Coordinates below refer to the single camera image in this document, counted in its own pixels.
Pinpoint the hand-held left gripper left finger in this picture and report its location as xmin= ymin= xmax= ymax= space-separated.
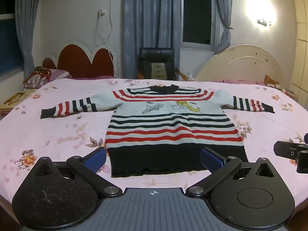
xmin=23 ymin=147 xmax=123 ymax=198

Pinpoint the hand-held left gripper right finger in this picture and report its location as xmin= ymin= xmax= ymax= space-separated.
xmin=185 ymin=147 xmax=284 ymax=198

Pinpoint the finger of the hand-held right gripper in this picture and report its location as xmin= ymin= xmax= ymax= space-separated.
xmin=274 ymin=141 xmax=308 ymax=174

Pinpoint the striped knit sweater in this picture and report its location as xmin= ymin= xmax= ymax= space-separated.
xmin=40 ymin=84 xmax=275 ymax=178

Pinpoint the pink floral bedsheet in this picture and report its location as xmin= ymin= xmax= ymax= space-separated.
xmin=0 ymin=77 xmax=308 ymax=222

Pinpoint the orange patterned cloth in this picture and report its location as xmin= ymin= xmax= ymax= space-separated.
xmin=265 ymin=74 xmax=281 ymax=89

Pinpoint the striped pink pillow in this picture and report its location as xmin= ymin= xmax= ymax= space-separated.
xmin=23 ymin=69 xmax=73 ymax=89

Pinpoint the cream round headboard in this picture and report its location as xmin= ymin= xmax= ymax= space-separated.
xmin=194 ymin=44 xmax=284 ymax=83

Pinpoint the cream wardrobe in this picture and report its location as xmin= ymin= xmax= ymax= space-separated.
xmin=291 ymin=0 xmax=308 ymax=101

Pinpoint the red heart-shaped headboard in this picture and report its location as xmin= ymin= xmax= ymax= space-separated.
xmin=42 ymin=41 xmax=118 ymax=79

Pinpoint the red patterned cloth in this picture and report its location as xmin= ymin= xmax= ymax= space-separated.
xmin=32 ymin=66 xmax=52 ymax=81

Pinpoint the yellow printed blanket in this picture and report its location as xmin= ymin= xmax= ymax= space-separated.
xmin=0 ymin=90 xmax=26 ymax=112

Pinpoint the black leather office chair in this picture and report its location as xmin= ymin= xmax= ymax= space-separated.
xmin=137 ymin=48 xmax=187 ymax=81

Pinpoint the white framed window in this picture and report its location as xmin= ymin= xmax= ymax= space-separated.
xmin=179 ymin=0 xmax=216 ymax=50

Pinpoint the dark side window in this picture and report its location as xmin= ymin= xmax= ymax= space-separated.
xmin=0 ymin=0 xmax=24 ymax=77

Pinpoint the narrow grey curtain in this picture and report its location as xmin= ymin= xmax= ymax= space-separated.
xmin=15 ymin=0 xmax=39 ymax=77

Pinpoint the tied grey curtain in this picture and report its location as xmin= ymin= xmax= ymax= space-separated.
xmin=212 ymin=0 xmax=234 ymax=54

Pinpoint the wide grey curtain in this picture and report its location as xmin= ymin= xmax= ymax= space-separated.
xmin=124 ymin=0 xmax=181 ymax=80

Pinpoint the white hanging cable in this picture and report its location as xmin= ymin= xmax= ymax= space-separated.
xmin=96 ymin=9 xmax=116 ymax=77

